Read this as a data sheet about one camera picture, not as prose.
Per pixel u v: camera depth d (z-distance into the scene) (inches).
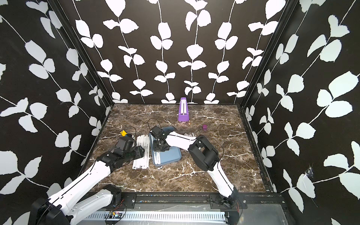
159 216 27.6
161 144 27.6
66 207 16.3
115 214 27.8
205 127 41.2
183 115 42.3
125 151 24.5
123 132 39.6
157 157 35.4
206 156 21.3
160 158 35.0
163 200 29.6
